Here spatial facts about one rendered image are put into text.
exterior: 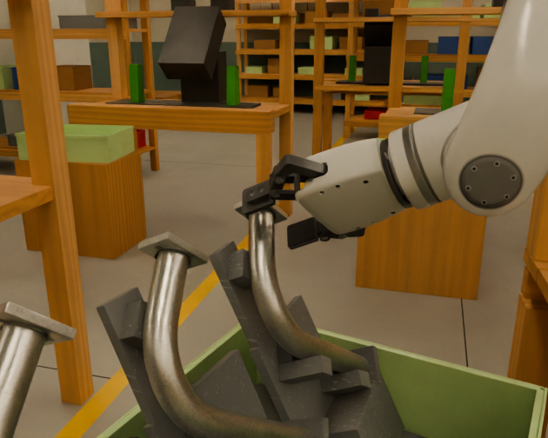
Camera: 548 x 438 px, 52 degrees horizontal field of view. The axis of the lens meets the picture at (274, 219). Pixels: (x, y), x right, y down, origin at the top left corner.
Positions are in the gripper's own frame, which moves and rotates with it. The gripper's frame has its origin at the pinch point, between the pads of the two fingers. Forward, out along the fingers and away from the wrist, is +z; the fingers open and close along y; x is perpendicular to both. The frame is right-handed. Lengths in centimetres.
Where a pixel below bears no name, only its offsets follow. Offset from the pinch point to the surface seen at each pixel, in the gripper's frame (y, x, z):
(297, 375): -8.7, 15.6, 2.8
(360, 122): -514, -493, 183
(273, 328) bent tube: -2.5, 12.1, 1.9
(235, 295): -0.1, 8.1, 5.4
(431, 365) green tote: -26.2, 11.7, -7.2
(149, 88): -234, -388, 296
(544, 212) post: -75, -32, -23
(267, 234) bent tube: 0.6, 2.1, 0.6
